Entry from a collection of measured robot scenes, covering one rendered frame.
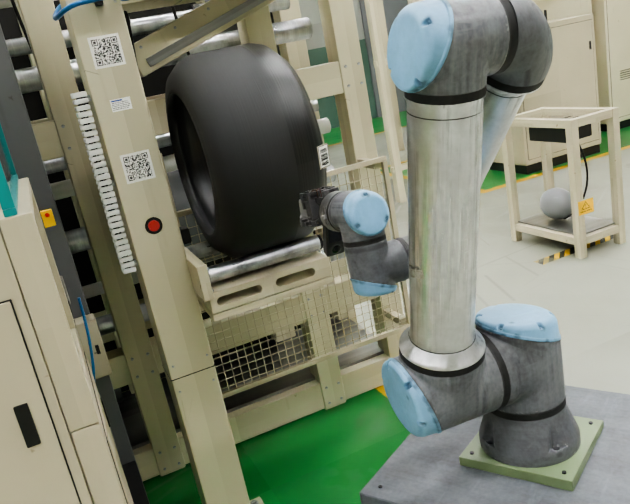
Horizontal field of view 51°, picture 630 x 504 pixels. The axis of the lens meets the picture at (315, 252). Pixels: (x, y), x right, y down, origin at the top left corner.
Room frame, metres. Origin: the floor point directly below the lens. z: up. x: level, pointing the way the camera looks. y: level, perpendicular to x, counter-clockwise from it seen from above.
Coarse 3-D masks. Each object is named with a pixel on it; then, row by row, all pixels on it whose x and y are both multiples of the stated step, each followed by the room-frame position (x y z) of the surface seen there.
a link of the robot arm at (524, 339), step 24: (480, 312) 1.17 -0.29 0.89; (504, 312) 1.15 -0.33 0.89; (528, 312) 1.14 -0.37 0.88; (504, 336) 1.08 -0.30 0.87; (528, 336) 1.07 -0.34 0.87; (552, 336) 1.08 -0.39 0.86; (504, 360) 1.06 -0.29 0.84; (528, 360) 1.06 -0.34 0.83; (552, 360) 1.08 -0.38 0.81; (504, 384) 1.04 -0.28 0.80; (528, 384) 1.06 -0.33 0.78; (552, 384) 1.07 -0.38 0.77; (504, 408) 1.09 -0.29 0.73; (528, 408) 1.06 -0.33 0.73; (552, 408) 1.07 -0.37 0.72
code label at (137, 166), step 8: (136, 152) 1.73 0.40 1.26; (144, 152) 1.74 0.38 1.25; (128, 160) 1.73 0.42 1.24; (136, 160) 1.73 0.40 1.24; (144, 160) 1.74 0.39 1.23; (128, 168) 1.72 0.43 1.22; (136, 168) 1.73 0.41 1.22; (144, 168) 1.74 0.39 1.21; (152, 168) 1.74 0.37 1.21; (128, 176) 1.72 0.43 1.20; (136, 176) 1.73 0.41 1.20; (144, 176) 1.74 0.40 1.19; (152, 176) 1.74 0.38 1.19
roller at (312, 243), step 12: (300, 240) 1.81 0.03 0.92; (312, 240) 1.81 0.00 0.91; (264, 252) 1.76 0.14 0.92; (276, 252) 1.77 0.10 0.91; (288, 252) 1.77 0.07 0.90; (300, 252) 1.79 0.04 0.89; (228, 264) 1.72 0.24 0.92; (240, 264) 1.73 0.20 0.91; (252, 264) 1.74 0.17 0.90; (264, 264) 1.75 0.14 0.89; (216, 276) 1.70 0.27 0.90; (228, 276) 1.72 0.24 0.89
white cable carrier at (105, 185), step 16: (80, 96) 1.71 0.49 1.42; (80, 112) 1.72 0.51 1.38; (80, 128) 1.74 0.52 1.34; (96, 144) 1.71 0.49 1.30; (96, 160) 1.71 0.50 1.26; (96, 176) 1.71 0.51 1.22; (112, 192) 1.71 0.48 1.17; (112, 208) 1.71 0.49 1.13; (112, 224) 1.71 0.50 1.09; (128, 256) 1.71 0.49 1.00; (128, 272) 1.71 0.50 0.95
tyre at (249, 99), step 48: (240, 48) 1.86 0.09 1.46; (192, 96) 1.71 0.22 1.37; (240, 96) 1.68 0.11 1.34; (288, 96) 1.71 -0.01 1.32; (192, 144) 2.14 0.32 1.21; (240, 144) 1.63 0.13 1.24; (288, 144) 1.66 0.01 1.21; (192, 192) 2.03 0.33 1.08; (240, 192) 1.62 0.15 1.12; (288, 192) 1.67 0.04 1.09; (240, 240) 1.69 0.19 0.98; (288, 240) 1.79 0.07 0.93
